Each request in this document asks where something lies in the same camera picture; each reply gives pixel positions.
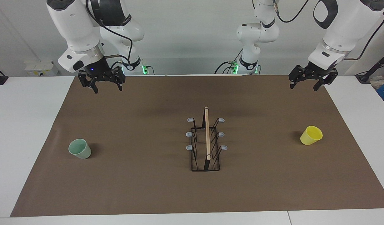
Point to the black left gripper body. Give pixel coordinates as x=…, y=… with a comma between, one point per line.
x=315, y=72

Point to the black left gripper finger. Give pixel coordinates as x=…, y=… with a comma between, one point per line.
x=331, y=78
x=297, y=74

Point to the clear plastic bag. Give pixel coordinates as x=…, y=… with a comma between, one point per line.
x=377, y=82

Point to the yellow plastic cup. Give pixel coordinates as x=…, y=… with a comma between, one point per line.
x=310, y=136

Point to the pale green plastic cup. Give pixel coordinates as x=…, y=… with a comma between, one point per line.
x=82, y=152

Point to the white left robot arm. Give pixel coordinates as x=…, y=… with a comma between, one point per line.
x=345, y=28

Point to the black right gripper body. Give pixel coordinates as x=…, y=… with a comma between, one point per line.
x=99, y=71

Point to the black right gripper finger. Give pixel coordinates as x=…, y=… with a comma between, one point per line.
x=84, y=78
x=120, y=76

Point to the brown table mat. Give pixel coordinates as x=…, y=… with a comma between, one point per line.
x=132, y=175

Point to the black stand with pole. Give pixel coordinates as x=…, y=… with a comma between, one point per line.
x=374, y=66

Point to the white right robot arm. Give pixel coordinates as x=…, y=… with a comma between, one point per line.
x=73, y=25

